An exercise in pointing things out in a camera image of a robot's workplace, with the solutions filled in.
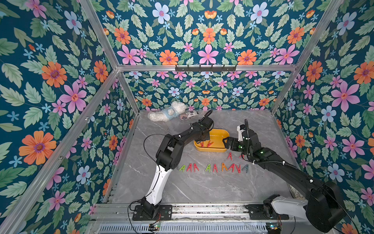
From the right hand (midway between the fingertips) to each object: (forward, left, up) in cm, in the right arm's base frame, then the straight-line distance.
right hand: (229, 140), depth 83 cm
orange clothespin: (-9, +2, -15) cm, 18 cm away
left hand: (+12, +13, -13) cm, 22 cm away
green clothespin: (-11, +27, -15) cm, 33 cm away
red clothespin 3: (-10, +7, -16) cm, 20 cm away
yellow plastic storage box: (+8, +6, -17) cm, 19 cm away
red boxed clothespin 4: (-11, -7, -16) cm, 21 cm away
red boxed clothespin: (-2, -3, -16) cm, 16 cm away
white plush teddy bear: (+32, +36, -6) cm, 49 cm away
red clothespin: (-10, +23, -15) cm, 30 cm away
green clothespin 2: (-11, +11, -15) cm, 22 cm away
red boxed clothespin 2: (+6, +11, -15) cm, 19 cm away
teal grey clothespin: (-10, -11, -16) cm, 22 cm away
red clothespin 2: (-10, +20, -16) cm, 28 cm away
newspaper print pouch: (+31, +28, -12) cm, 44 cm away
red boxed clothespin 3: (-12, -5, +4) cm, 14 cm away
